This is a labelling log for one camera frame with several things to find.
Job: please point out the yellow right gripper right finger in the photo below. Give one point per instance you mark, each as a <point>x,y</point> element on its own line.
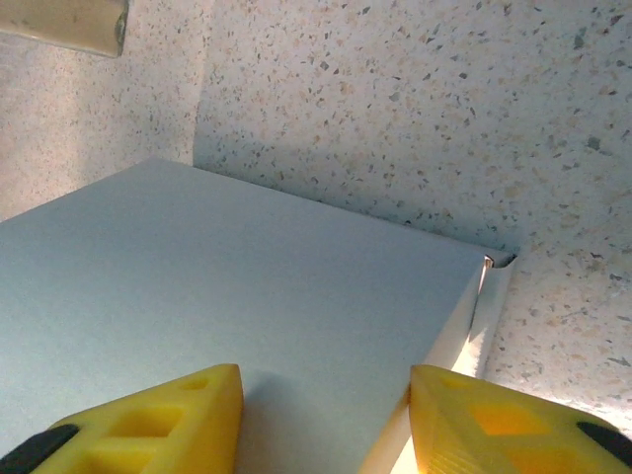
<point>494,429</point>

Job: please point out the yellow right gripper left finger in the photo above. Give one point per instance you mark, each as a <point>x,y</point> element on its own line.
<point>148,429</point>

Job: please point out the white paper box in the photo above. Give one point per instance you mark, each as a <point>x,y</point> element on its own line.
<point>222,271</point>

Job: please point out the beige knife block orange top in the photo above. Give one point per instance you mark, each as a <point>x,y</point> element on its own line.
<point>59,24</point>

